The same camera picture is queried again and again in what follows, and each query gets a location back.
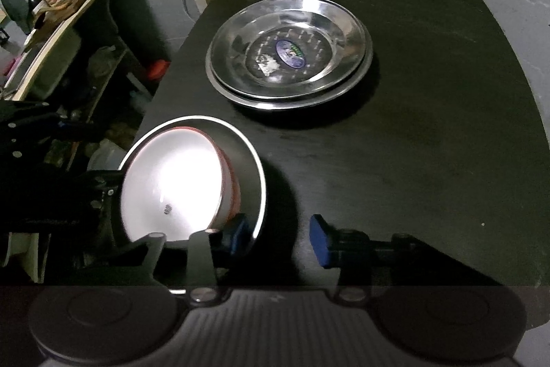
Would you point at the steel bowl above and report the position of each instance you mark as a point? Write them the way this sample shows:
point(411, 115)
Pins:
point(253, 186)

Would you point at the red object under side table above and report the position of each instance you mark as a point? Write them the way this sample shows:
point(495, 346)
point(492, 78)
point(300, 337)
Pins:
point(157, 70)

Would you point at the large steel plate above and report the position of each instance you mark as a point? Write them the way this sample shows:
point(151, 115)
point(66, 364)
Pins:
point(279, 104)

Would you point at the cream-edged side table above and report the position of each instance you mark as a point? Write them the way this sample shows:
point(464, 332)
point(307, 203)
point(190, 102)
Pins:
point(56, 49)

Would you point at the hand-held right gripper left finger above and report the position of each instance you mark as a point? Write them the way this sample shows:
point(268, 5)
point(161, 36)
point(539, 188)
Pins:
point(237, 236)

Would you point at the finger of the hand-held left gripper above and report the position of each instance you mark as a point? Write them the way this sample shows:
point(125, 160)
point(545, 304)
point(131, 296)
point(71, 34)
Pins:
point(34, 124)
point(99, 184)

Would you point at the steel plate with sticker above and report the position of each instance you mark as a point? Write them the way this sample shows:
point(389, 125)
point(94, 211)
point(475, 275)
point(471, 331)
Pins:
point(326, 27)

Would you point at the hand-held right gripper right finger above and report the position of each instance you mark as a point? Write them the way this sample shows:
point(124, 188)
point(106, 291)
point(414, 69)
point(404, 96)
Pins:
point(320, 240)

